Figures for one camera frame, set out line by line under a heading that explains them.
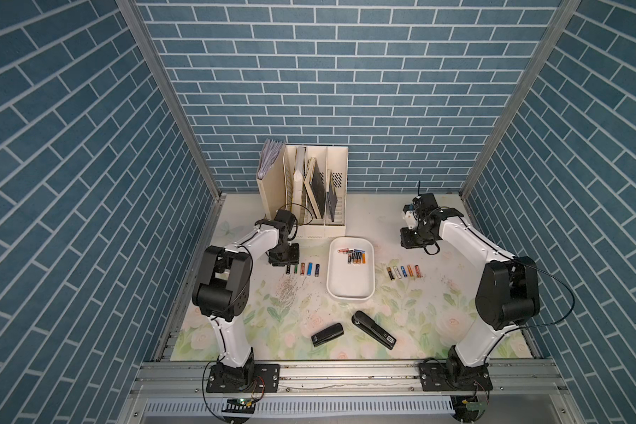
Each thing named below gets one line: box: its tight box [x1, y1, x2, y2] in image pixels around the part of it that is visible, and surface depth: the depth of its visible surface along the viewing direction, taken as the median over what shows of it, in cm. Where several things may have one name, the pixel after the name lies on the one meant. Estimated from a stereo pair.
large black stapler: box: [351, 310, 397, 350], surface depth 81 cm
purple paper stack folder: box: [256, 138, 283, 181], surface depth 93 cm
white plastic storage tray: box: [325, 236, 376, 303], surface depth 98 cm
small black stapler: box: [310, 322, 345, 348], surface depth 80 cm
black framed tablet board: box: [303, 157, 326, 220], surface depth 106 cm
